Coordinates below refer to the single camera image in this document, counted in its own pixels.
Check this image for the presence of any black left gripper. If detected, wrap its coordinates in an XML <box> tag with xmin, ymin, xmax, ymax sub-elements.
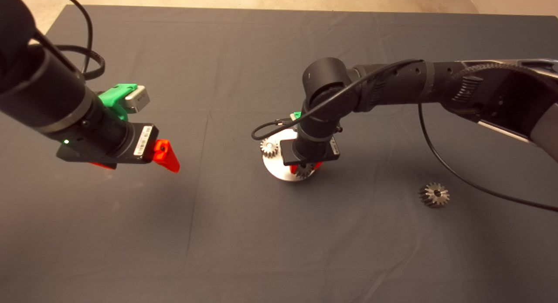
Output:
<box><xmin>56</xmin><ymin>122</ymin><xmax>180</xmax><ymax>174</ymax></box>

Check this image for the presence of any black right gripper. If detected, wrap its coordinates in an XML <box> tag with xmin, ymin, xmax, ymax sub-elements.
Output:
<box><xmin>280</xmin><ymin>136</ymin><xmax>341</xmax><ymax>175</ymax></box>

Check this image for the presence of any large steel gear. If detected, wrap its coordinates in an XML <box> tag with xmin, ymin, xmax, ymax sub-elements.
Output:
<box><xmin>418</xmin><ymin>183</ymin><xmax>450</xmax><ymax>208</ymax></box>

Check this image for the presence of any round metal plate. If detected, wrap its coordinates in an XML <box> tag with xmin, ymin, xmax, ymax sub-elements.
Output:
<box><xmin>262</xmin><ymin>129</ymin><xmax>316</xmax><ymax>182</ymax></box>

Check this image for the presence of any dark grey table cloth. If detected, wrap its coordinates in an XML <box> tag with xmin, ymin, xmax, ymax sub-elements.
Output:
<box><xmin>0</xmin><ymin>5</ymin><xmax>558</xmax><ymax>303</ymax></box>

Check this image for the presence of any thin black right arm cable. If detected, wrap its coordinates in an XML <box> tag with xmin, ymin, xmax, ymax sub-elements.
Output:
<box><xmin>252</xmin><ymin>59</ymin><xmax>558</xmax><ymax>213</ymax></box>

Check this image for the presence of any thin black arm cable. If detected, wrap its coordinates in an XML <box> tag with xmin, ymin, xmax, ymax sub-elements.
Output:
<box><xmin>252</xmin><ymin>59</ymin><xmax>558</xmax><ymax>213</ymax></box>
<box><xmin>50</xmin><ymin>0</ymin><xmax>93</xmax><ymax>75</ymax></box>

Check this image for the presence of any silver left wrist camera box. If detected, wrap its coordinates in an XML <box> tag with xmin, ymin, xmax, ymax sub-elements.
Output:
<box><xmin>124</xmin><ymin>86</ymin><xmax>150</xmax><ymax>113</ymax></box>

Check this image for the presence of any green left camera mount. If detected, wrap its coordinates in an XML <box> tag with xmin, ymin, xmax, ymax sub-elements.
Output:
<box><xmin>98</xmin><ymin>84</ymin><xmax>138</xmax><ymax>120</ymax></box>

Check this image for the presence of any thick braided black cable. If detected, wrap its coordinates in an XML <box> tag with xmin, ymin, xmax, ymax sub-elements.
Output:
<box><xmin>54</xmin><ymin>44</ymin><xmax>105</xmax><ymax>81</ymax></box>

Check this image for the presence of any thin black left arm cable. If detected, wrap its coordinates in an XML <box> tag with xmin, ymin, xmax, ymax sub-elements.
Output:
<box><xmin>50</xmin><ymin>0</ymin><xmax>93</xmax><ymax>75</ymax></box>

